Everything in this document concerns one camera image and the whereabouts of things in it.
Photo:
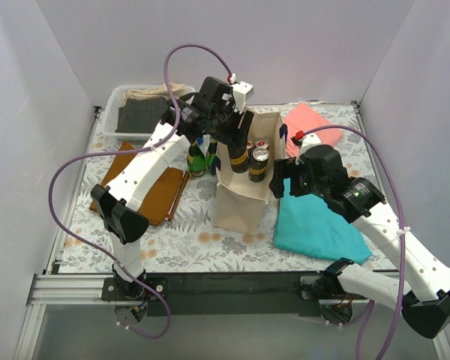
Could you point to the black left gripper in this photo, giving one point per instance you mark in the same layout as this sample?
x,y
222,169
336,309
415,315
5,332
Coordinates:
x,y
238,134

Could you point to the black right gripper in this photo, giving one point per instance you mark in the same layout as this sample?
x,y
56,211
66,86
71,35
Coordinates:
x,y
281,176

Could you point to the green Perrier bottle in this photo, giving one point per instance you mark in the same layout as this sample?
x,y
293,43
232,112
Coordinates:
x,y
196,160
210,155

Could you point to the dark can dented lid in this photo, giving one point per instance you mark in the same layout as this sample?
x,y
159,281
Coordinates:
x,y
238,158

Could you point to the red tab can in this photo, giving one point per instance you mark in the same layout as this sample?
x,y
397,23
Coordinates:
x,y
250,148
262,143

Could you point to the dark can silver pull-tab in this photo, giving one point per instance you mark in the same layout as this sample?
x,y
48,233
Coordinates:
x,y
258,164

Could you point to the beige canvas tote bag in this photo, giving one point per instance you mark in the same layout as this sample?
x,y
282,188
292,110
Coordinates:
x,y
241,203

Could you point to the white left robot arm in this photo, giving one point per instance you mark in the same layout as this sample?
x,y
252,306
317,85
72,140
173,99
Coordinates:
x,y
118,202

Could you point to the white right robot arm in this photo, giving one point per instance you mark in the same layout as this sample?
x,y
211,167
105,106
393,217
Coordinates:
x,y
422,292

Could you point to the beige crumpled cloth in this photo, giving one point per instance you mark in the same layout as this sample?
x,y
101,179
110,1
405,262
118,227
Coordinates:
x,y
160,91

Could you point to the pink folded cloth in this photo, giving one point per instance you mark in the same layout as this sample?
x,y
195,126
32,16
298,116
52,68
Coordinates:
x,y
303,118

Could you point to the teal folded cloth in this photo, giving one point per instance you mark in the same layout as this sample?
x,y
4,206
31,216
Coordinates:
x,y
307,227

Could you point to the dark grey dotted cloth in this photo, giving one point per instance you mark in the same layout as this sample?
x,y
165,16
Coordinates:
x,y
140,116

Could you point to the floral patterned table mat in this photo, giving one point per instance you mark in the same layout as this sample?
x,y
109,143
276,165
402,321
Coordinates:
x,y
190,242

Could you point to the white plastic basket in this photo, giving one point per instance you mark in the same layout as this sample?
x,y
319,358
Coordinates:
x,y
109,116

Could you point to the brown folded cloth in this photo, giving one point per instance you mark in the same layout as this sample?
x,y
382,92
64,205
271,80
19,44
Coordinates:
x,y
162,200

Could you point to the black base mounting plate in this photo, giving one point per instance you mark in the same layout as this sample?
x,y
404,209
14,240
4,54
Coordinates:
x,y
214,293

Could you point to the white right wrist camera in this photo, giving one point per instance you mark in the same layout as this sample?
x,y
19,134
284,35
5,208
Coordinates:
x,y
303,143

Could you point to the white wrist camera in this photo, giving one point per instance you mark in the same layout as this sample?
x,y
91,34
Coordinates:
x,y
303,143
241,92

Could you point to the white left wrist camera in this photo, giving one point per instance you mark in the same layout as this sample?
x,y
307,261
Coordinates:
x,y
241,92

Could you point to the aluminium frame rail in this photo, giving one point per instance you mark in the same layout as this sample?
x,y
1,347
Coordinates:
x,y
62,314

